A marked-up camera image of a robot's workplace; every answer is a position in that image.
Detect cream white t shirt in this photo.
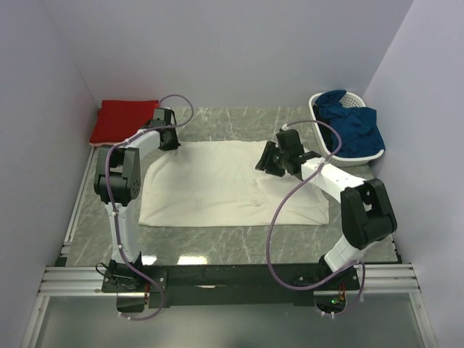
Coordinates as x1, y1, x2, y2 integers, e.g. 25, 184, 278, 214
138, 139, 331, 228

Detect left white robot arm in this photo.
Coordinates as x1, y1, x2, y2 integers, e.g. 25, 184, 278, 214
94, 107, 181, 291

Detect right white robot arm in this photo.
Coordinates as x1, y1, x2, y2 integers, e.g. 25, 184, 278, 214
255, 129, 397, 289

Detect white plastic laundry basket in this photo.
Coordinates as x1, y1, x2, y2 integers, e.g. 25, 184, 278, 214
308, 92, 384, 167

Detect folded red t shirt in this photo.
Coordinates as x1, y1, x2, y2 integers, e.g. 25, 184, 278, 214
89, 100, 159, 146

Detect crumpled blue t shirt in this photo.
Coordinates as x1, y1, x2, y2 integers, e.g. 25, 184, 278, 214
312, 90, 386, 159

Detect folded pink t shirt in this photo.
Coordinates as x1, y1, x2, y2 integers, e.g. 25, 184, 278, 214
89, 140, 125, 147

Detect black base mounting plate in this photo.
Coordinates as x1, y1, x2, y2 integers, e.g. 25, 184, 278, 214
101, 259, 363, 312

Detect aluminium extrusion rail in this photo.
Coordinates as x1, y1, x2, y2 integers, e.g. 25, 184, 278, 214
38, 231, 423, 297

